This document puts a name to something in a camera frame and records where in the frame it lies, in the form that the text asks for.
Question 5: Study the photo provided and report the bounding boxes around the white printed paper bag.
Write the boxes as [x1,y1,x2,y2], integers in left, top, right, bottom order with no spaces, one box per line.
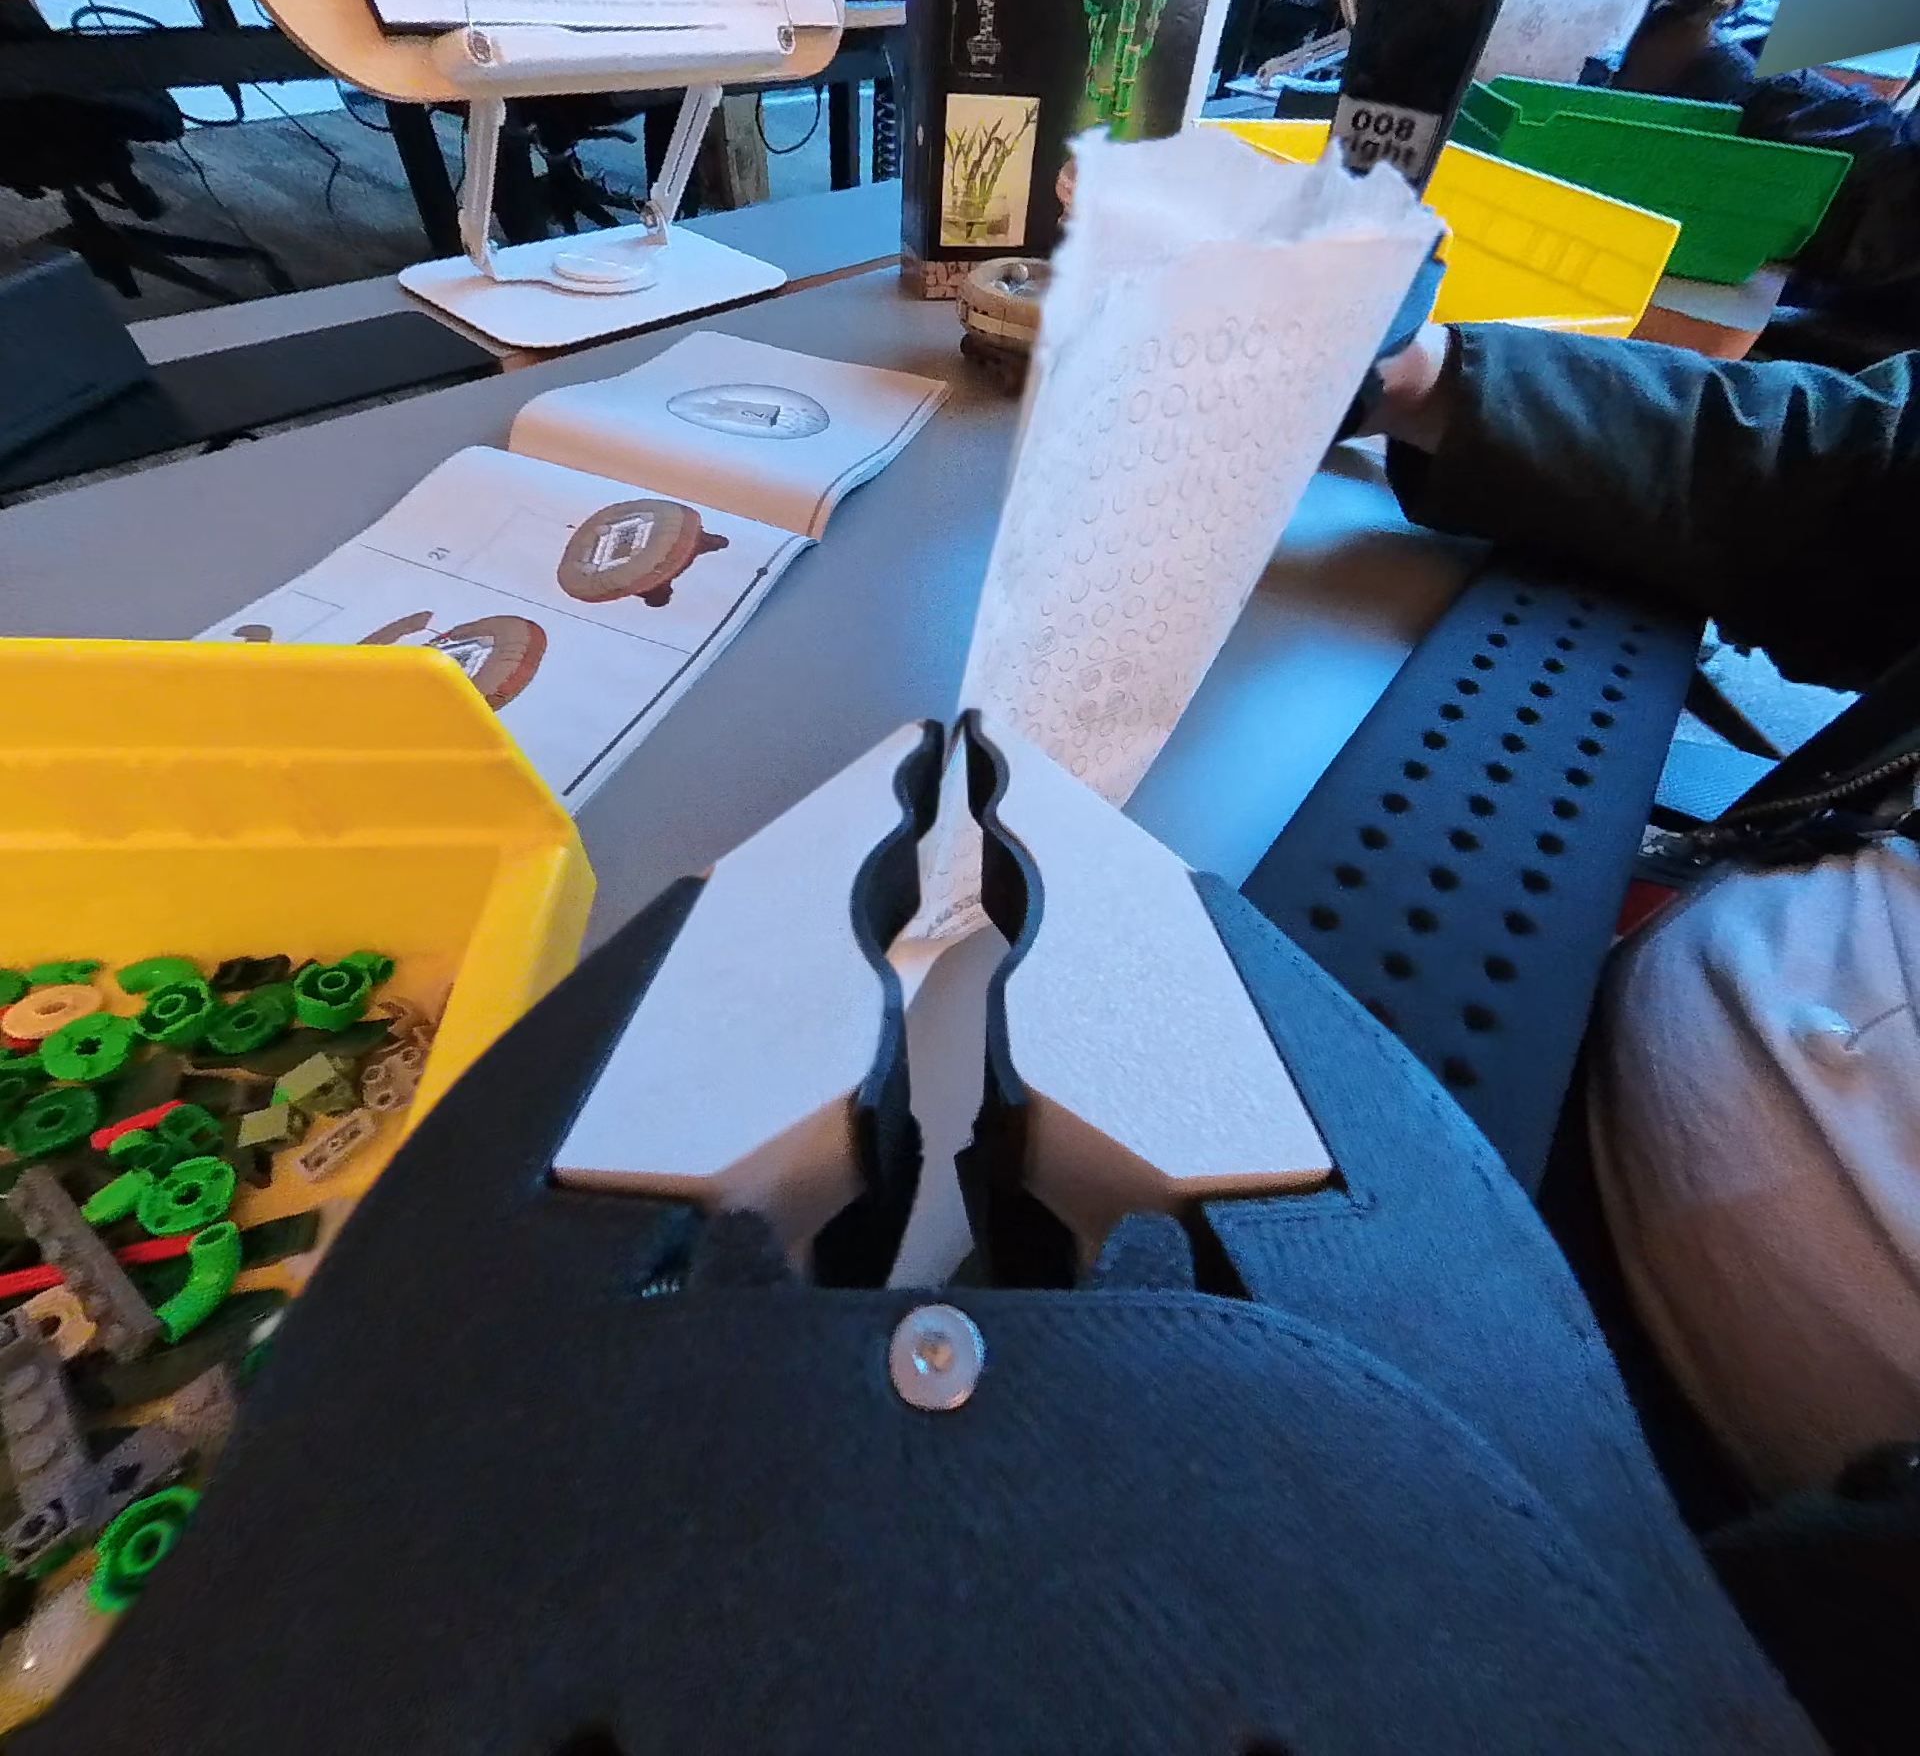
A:
[916,125,1448,952]

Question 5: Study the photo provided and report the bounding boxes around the green brick pieces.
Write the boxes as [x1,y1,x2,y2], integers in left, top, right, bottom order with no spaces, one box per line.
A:
[0,945,400,1614]

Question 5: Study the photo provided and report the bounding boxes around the instruction booklet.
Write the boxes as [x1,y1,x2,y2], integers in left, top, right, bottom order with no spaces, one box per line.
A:
[188,330,954,805]

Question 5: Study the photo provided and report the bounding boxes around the yellow parts bin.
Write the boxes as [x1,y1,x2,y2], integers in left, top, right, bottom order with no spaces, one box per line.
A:
[1200,119,1681,341]
[0,635,599,1728]

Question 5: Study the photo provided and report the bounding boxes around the instruction sheet on stand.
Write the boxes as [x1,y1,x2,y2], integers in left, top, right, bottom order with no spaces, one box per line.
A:
[172,0,848,350]

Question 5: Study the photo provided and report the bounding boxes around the black cable tray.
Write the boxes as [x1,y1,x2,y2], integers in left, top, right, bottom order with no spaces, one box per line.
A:
[0,313,504,497]

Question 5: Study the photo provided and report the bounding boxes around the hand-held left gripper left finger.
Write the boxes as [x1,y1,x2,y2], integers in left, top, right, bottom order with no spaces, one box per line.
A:
[553,717,943,1291]

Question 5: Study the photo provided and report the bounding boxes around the person's right hand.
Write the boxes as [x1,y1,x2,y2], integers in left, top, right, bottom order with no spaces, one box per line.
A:
[1368,319,1461,454]

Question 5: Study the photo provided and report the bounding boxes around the black power box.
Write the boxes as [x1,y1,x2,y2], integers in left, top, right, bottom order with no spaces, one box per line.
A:
[0,251,152,475]

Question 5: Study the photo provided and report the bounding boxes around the red thin rod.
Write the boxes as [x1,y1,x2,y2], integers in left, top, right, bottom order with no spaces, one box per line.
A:
[0,1096,190,1301]

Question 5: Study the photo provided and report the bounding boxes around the black perforated chair part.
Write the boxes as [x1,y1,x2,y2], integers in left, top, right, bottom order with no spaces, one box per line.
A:
[1244,569,1705,1196]

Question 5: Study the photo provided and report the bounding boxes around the adjoining grey desk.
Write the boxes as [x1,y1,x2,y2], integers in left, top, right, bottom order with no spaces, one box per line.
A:
[0,178,910,504]

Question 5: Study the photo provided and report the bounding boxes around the long grey holed plate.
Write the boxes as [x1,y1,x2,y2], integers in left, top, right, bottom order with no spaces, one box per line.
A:
[6,1167,163,1360]

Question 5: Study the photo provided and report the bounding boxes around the tan brick-built pot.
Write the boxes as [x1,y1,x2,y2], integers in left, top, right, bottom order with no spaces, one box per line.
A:
[957,256,1054,395]

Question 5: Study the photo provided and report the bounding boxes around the green parts bin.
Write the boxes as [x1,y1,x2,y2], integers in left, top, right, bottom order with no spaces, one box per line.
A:
[1445,73,1854,289]

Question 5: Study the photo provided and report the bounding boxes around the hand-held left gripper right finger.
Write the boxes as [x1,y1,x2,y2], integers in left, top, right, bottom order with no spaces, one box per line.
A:
[948,709,1338,1291]

